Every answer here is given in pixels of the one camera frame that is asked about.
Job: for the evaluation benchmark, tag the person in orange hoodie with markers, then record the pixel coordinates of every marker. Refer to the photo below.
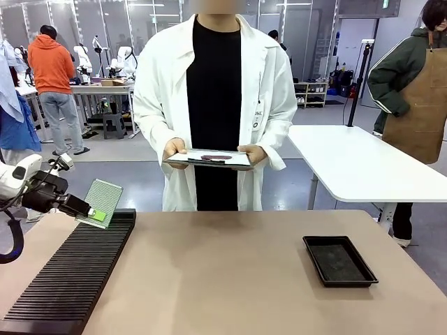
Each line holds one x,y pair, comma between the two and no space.
50,66

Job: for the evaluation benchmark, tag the flat cardboard box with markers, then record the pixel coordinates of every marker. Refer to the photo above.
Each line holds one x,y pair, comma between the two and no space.
112,82

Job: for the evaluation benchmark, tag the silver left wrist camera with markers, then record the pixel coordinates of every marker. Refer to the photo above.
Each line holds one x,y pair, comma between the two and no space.
65,161

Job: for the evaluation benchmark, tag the person's left hand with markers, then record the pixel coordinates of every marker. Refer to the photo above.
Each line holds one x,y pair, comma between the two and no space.
256,153

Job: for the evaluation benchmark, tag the name badge on coat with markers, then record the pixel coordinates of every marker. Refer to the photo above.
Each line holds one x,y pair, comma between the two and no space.
257,120

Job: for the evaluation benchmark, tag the grey step stool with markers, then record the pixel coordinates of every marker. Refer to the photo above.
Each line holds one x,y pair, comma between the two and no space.
114,125

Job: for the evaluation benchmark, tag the wooden shoe shelf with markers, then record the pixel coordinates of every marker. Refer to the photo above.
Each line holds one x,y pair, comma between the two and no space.
311,94

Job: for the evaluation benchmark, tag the green perforated PCB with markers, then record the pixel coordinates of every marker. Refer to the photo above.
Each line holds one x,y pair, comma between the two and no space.
104,195

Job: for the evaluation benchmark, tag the person in white lab coat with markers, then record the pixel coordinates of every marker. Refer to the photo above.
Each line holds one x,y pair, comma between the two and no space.
160,87

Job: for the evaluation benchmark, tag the background white work table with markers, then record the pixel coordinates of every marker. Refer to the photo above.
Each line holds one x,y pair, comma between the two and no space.
101,89

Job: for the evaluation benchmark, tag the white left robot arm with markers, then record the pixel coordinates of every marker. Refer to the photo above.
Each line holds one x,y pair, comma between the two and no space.
21,168

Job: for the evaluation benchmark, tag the grey clipboard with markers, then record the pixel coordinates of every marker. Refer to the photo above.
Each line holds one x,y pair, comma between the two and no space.
181,159

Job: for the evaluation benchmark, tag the background robot with black parts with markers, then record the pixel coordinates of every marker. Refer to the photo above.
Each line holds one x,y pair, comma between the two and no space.
23,63

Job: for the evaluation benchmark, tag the maroon pen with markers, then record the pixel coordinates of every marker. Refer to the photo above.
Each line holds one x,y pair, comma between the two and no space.
216,156

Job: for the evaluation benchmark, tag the person's right hand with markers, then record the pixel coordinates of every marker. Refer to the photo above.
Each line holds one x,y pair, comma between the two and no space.
174,148

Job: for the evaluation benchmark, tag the person in brown apron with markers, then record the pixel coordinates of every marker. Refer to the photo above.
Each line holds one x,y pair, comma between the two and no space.
419,87

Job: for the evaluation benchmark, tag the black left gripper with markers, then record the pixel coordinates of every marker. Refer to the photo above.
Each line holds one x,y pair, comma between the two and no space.
43,193

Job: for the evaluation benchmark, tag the black equipment bags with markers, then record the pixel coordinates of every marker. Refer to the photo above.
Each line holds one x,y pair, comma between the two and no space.
344,82

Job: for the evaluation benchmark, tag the black plastic tray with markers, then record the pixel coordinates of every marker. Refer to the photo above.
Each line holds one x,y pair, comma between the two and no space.
335,261

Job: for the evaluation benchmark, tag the person in blue shirt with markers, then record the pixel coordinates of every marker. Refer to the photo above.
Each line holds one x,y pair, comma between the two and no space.
14,132

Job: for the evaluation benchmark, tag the black camera pole stand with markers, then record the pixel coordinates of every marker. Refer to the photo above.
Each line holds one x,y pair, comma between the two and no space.
359,80

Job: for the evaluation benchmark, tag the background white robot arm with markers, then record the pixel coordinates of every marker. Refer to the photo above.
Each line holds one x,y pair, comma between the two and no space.
83,59
124,57

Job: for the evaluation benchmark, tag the black slotted PCB rack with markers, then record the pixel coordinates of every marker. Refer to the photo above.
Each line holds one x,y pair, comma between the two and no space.
70,265

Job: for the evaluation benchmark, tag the small white background table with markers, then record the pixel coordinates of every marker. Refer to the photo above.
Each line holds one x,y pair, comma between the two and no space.
28,91

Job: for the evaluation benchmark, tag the white rounded table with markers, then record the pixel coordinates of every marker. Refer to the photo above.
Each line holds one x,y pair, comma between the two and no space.
349,164

